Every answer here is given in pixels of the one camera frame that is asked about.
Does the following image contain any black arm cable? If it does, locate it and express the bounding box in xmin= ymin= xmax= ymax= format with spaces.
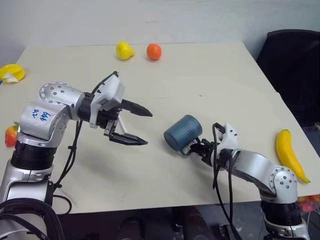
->
xmin=51 ymin=71 xmax=120 ymax=216
xmin=211 ymin=121 xmax=241 ymax=240

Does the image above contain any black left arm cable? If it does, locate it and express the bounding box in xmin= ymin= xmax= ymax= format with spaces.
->
xmin=51 ymin=71 xmax=120 ymax=216

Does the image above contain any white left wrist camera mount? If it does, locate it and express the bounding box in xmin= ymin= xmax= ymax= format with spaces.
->
xmin=89 ymin=74 xmax=126 ymax=130

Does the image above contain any black cable bundle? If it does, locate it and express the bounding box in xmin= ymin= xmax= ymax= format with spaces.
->
xmin=0 ymin=197 xmax=66 ymax=240

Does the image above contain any dark rounded shape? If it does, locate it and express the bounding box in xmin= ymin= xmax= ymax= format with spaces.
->
xmin=116 ymin=215 xmax=157 ymax=240

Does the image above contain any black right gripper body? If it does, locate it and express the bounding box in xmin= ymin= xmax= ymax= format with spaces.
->
xmin=199 ymin=138 xmax=217 ymax=167

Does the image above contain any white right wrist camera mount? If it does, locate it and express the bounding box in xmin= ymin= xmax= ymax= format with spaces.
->
xmin=209 ymin=122 xmax=240 ymax=169

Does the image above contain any white toothbrush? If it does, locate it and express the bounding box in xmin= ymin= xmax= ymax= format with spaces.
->
xmin=117 ymin=114 xmax=129 ymax=134

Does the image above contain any red orange toy fruit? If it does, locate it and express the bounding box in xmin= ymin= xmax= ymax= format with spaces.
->
xmin=4 ymin=121 xmax=21 ymax=148

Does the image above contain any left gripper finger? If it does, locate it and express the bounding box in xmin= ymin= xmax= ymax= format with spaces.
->
xmin=121 ymin=99 xmax=154 ymax=118
xmin=109 ymin=131 xmax=149 ymax=147

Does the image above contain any black chair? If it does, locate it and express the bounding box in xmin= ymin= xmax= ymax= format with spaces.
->
xmin=255 ymin=29 xmax=320 ymax=129

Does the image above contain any yellow and white toy fruit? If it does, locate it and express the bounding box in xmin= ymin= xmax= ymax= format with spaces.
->
xmin=0 ymin=63 xmax=27 ymax=86

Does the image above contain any yellow toy pear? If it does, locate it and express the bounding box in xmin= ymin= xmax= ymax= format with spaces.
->
xmin=115 ymin=40 xmax=137 ymax=61

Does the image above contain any colourful toy fruit pile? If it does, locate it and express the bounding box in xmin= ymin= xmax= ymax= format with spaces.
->
xmin=297 ymin=194 xmax=320 ymax=214

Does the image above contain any yellow toy banana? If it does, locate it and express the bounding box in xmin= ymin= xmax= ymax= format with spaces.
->
xmin=275 ymin=128 xmax=312 ymax=185

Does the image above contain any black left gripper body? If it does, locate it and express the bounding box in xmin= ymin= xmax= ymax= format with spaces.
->
xmin=96 ymin=100 xmax=123 ymax=141

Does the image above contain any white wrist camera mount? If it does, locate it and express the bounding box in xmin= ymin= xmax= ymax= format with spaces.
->
xmin=209 ymin=122 xmax=240 ymax=169
xmin=89 ymin=74 xmax=126 ymax=130

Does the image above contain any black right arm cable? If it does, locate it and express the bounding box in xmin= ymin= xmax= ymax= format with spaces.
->
xmin=211 ymin=121 xmax=241 ymax=240

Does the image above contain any blue ribbed mug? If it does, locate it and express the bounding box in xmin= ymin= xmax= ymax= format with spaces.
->
xmin=163 ymin=114 xmax=204 ymax=158

